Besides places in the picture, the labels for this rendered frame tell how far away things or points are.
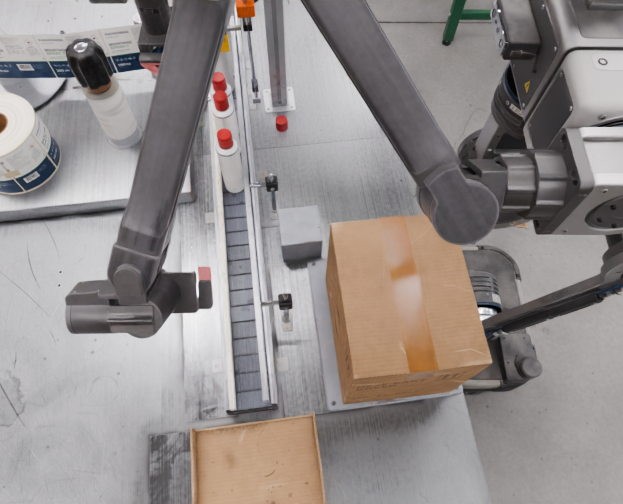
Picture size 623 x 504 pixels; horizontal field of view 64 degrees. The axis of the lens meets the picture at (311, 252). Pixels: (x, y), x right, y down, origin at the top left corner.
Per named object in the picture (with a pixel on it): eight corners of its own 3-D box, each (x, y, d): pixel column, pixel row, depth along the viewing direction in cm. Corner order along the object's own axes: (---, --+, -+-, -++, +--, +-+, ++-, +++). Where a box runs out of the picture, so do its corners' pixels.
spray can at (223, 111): (221, 143, 134) (207, 87, 116) (240, 141, 135) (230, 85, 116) (222, 159, 132) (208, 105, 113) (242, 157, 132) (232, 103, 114)
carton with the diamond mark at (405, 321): (325, 276, 121) (330, 222, 97) (422, 266, 123) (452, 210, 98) (342, 405, 108) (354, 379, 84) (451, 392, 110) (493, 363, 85)
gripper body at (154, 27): (140, 52, 93) (127, 18, 87) (147, 14, 98) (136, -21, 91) (175, 52, 93) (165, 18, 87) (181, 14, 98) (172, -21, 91)
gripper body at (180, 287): (130, 270, 78) (113, 285, 71) (196, 269, 78) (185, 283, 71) (135, 310, 79) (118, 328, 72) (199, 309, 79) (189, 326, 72)
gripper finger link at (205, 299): (176, 256, 86) (160, 271, 77) (218, 255, 86) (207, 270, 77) (179, 294, 87) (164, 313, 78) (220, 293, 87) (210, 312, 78)
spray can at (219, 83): (219, 126, 137) (206, 69, 118) (238, 124, 137) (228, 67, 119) (220, 141, 134) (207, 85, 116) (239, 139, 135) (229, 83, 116)
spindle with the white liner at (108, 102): (108, 124, 137) (60, 33, 110) (142, 120, 137) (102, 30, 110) (107, 150, 133) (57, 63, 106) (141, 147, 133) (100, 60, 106)
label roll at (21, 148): (67, 180, 129) (40, 145, 115) (-15, 204, 125) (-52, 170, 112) (54, 122, 137) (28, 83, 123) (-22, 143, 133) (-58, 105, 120)
